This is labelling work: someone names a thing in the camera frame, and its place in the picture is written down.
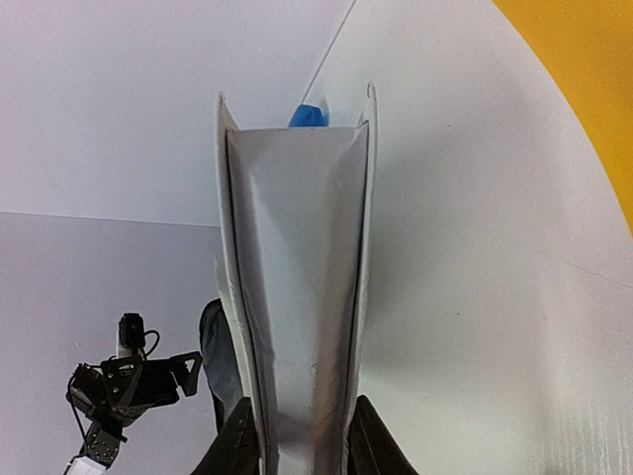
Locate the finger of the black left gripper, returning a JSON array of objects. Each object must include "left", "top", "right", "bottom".
[{"left": 168, "top": 351, "right": 203, "bottom": 397}]

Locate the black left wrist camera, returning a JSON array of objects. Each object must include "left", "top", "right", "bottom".
[{"left": 116, "top": 313, "right": 160, "bottom": 359}]

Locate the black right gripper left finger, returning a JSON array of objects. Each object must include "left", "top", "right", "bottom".
[{"left": 192, "top": 397, "right": 259, "bottom": 475}]

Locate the palm leaf cover book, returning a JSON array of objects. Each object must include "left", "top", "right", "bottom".
[{"left": 216, "top": 85, "right": 378, "bottom": 474}]

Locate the cream white backpack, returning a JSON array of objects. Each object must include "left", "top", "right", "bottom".
[{"left": 199, "top": 298, "right": 243, "bottom": 433}]

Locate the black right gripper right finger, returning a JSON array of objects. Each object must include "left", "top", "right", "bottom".
[{"left": 347, "top": 395, "right": 418, "bottom": 475}]

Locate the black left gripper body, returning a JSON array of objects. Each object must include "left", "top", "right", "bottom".
[{"left": 66, "top": 358, "right": 181, "bottom": 435}]

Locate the blue pencil case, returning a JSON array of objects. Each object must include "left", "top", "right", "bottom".
[{"left": 288, "top": 103, "right": 329, "bottom": 128}]

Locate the yellow paper folder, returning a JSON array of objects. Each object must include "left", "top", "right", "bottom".
[{"left": 496, "top": 0, "right": 632, "bottom": 224}]

